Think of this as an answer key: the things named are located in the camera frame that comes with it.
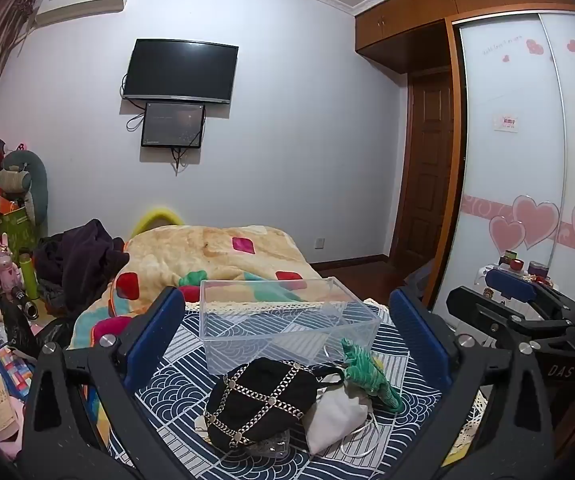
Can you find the green bottle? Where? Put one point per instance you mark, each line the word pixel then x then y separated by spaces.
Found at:
pixel 29 277

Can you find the white wall socket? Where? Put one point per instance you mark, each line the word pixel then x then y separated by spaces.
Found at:
pixel 320 244

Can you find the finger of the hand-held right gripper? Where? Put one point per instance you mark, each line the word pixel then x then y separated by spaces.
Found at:
pixel 497 317
pixel 510 283

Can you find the green fabric storage box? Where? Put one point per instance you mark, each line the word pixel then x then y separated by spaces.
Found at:
pixel 9 235

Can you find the yellow hoop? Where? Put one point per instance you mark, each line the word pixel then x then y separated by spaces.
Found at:
pixel 157 214

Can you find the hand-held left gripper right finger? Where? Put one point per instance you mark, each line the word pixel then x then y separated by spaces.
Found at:
pixel 417 332

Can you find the brown wooden door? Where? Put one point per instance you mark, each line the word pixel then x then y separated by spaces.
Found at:
pixel 425 170

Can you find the white cloth pouch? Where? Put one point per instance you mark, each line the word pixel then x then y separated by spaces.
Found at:
pixel 335 417

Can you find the black wall television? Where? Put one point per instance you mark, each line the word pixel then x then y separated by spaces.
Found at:
pixel 180 70

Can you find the dark clothes pile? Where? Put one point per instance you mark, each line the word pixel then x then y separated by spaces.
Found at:
pixel 79 260

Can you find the clear plastic storage box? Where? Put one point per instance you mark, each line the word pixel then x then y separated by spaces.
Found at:
pixel 287 327

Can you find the green plush lizard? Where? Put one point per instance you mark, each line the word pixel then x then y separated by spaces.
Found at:
pixel 367 370

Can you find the small black wall monitor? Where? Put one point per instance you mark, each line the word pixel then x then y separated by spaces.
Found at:
pixel 173 125

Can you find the pink rabbit toy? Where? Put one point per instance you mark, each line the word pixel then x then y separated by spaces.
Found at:
pixel 7 270

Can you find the black plastic bag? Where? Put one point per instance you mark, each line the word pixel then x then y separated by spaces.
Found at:
pixel 27 332

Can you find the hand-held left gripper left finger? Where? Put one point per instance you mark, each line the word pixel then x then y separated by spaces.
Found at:
pixel 156 332

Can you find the purple jar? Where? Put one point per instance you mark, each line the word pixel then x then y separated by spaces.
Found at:
pixel 537 269

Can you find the red cup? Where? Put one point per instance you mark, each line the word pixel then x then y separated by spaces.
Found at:
pixel 517 265

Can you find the grey teal plush pillow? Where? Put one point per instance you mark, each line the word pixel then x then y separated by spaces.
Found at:
pixel 37 180

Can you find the black flashlight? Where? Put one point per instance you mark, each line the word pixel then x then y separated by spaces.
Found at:
pixel 24 304

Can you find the blue white patterned cloth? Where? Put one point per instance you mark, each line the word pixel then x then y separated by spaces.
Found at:
pixel 177 385

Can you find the beige blanket with coloured patches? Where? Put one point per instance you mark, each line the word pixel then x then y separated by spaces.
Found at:
pixel 207 255

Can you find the white heart print sliding door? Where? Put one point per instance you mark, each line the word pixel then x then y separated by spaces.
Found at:
pixel 512 160

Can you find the white air conditioner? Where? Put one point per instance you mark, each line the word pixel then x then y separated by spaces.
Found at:
pixel 84 2

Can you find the wooden overhead cabinets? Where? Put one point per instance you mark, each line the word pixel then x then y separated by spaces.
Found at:
pixel 417 15

